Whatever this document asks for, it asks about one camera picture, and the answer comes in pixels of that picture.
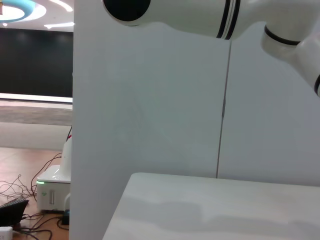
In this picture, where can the black keyboard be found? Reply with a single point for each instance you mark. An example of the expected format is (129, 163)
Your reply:
(12, 212)

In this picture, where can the black power box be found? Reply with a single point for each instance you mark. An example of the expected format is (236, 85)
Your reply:
(65, 217)

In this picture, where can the white power adapter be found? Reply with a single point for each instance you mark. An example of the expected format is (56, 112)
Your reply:
(5, 231)

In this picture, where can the white robot base green light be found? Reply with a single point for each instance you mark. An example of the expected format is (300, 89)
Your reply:
(53, 192)

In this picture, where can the white ceiling light strip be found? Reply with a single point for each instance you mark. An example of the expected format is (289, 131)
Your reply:
(60, 24)
(63, 5)

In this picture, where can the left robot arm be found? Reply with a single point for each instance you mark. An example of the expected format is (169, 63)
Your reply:
(187, 15)

